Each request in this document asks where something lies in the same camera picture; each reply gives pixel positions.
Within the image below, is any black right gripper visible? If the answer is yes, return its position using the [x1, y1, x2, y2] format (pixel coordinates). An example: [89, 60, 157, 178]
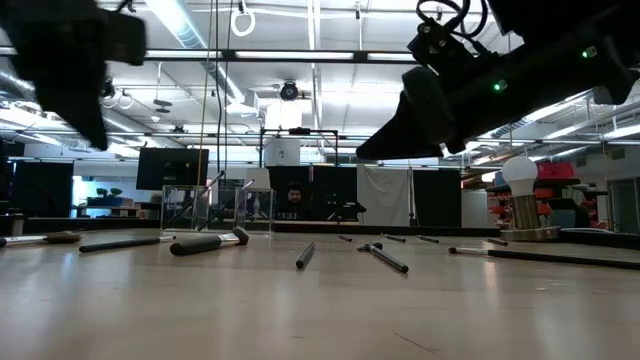
[355, 64, 517, 162]

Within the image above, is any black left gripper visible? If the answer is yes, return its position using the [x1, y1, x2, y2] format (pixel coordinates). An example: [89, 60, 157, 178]
[0, 0, 147, 152]

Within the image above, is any thick black powder brush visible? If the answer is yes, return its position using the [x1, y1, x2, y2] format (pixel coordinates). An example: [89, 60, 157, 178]
[169, 226, 251, 258]

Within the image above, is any white hanging sheet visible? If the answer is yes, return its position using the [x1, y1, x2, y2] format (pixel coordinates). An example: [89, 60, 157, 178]
[356, 164, 414, 228]

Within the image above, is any black music stand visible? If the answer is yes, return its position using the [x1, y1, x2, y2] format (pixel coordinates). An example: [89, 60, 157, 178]
[326, 200, 368, 222]

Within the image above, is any black computer monitor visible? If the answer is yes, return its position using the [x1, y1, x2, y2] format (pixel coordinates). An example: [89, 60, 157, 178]
[135, 147, 211, 192]

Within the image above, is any person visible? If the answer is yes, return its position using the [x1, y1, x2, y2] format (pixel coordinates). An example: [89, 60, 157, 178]
[275, 181, 313, 222]

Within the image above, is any clear acrylic brush organizer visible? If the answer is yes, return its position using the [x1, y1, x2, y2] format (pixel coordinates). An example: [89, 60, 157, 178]
[160, 184, 277, 237]

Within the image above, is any white bulb brass lamp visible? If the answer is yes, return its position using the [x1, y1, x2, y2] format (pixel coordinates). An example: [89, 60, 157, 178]
[499, 155, 562, 243]

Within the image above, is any red plastic storage bin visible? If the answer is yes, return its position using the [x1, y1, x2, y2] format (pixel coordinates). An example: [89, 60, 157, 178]
[536, 160, 577, 181]

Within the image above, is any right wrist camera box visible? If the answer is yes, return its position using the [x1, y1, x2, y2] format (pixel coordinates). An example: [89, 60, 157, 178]
[407, 18, 484, 76]

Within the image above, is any black overhead camera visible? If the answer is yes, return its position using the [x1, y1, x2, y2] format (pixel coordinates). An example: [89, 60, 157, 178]
[278, 79, 301, 102]

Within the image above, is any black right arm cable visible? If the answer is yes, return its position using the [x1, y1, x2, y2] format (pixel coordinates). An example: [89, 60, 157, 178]
[415, 0, 490, 40]

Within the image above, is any white hanging ring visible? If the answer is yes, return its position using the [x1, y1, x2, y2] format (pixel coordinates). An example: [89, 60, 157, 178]
[230, 6, 257, 38]

